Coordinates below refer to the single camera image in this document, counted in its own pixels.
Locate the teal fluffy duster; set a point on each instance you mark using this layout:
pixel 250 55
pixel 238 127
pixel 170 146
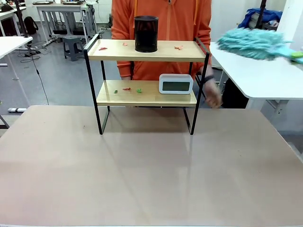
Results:
pixel 253 43

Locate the orange paper scrap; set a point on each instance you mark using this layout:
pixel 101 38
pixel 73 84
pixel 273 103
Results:
pixel 178 47

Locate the white digital alarm clock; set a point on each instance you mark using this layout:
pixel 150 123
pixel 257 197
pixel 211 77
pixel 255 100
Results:
pixel 175 84

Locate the long red paper scrap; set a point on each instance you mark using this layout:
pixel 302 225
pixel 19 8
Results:
pixel 103 49

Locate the person left forearm orange sleeve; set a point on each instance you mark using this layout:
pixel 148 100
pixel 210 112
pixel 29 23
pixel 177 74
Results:
pixel 206 68

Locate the person left hand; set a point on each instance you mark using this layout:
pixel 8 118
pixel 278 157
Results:
pixel 213 94

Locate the large white table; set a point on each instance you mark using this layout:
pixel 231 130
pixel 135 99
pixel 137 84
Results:
pixel 260 75

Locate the blue cloth pile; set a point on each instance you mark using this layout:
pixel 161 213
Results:
pixel 258 17

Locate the black tripod pole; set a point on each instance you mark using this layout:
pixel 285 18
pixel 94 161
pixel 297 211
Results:
pixel 261 13

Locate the black office chair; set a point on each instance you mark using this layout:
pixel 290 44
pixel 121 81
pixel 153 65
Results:
pixel 234 94

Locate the black wristband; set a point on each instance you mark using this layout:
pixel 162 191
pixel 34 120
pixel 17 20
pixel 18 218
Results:
pixel 209 78

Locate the person torso orange hoodie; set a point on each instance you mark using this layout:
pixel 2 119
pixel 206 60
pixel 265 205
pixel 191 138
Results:
pixel 175 19

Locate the black cylindrical container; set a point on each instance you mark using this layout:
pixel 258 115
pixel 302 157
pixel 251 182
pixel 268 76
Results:
pixel 146 33

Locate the dark green stool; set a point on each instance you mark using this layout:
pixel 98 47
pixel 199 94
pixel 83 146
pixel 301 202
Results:
pixel 110 21

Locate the grey plastic stool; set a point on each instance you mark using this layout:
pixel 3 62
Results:
pixel 73 47

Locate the grey-legged background desk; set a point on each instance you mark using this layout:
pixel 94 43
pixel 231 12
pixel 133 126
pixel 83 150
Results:
pixel 64 14

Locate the black backpack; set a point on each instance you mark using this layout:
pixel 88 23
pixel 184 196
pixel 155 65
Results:
pixel 30 24

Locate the black stand pole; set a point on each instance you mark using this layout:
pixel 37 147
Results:
pixel 21 19

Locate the white power strip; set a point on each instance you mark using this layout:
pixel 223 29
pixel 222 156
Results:
pixel 17 110

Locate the small white table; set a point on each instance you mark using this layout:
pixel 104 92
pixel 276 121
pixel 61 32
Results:
pixel 11 43

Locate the white background desk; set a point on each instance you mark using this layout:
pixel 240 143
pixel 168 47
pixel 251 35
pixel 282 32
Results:
pixel 9 14

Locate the two-tier wooden black-frame shelf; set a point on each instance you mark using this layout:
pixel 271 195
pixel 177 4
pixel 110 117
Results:
pixel 146 53

